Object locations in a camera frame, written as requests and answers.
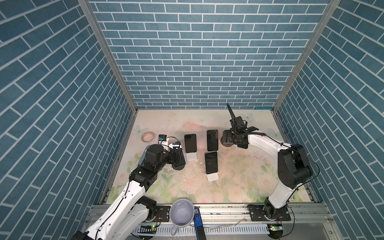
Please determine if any phone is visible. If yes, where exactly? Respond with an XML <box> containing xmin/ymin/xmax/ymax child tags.
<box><xmin>207</xmin><ymin>129</ymin><xmax>219</xmax><ymax>152</ymax></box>
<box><xmin>227</xmin><ymin>103</ymin><xmax>237</xmax><ymax>128</ymax></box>
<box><xmin>184</xmin><ymin>134</ymin><xmax>197</xmax><ymax>153</ymax></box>
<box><xmin>205</xmin><ymin>152</ymin><xmax>218</xmax><ymax>175</ymax></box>

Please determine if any round black phone stand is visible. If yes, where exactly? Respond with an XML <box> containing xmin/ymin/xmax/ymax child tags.
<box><xmin>172</xmin><ymin>161</ymin><xmax>186</xmax><ymax>171</ymax></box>

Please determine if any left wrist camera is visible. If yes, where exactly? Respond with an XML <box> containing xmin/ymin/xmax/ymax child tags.
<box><xmin>158</xmin><ymin>135</ymin><xmax>169</xmax><ymax>147</ymax></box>

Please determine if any blue handheld tool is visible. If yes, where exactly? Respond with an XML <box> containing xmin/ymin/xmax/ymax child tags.
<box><xmin>194</xmin><ymin>207</ymin><xmax>207</xmax><ymax>240</ymax></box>

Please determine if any white ceramic mug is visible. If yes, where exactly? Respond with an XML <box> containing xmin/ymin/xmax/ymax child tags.
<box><xmin>169</xmin><ymin>199</ymin><xmax>195</xmax><ymax>236</ymax></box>

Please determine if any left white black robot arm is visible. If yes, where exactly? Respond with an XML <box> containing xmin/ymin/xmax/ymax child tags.
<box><xmin>72</xmin><ymin>142</ymin><xmax>186</xmax><ymax>240</ymax></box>

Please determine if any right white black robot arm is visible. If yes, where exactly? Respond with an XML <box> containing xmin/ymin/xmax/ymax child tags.
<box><xmin>221</xmin><ymin>116</ymin><xmax>314</xmax><ymax>220</ymax></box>

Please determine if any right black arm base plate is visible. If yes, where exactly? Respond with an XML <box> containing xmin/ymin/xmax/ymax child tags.
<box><xmin>246</xmin><ymin>204</ymin><xmax>291</xmax><ymax>222</ymax></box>

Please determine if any roll of tape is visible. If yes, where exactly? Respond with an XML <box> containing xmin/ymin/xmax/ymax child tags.
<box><xmin>142</xmin><ymin>132</ymin><xmax>156</xmax><ymax>143</ymax></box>

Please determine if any white slotted cable duct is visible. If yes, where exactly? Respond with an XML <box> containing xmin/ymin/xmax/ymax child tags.
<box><xmin>132</xmin><ymin>224</ymin><xmax>270</xmax><ymax>237</ymax></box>

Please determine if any aluminium front rail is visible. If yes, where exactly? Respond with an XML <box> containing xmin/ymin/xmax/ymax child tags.
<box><xmin>83</xmin><ymin>203</ymin><xmax>333</xmax><ymax>229</ymax></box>

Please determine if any white phone stand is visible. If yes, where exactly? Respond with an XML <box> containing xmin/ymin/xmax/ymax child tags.
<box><xmin>207</xmin><ymin>173</ymin><xmax>219</xmax><ymax>182</ymax></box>
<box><xmin>186</xmin><ymin>153</ymin><xmax>198</xmax><ymax>162</ymax></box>

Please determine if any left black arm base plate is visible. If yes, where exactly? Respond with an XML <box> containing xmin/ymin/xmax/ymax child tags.
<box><xmin>145</xmin><ymin>205</ymin><xmax>171</xmax><ymax>223</ymax></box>

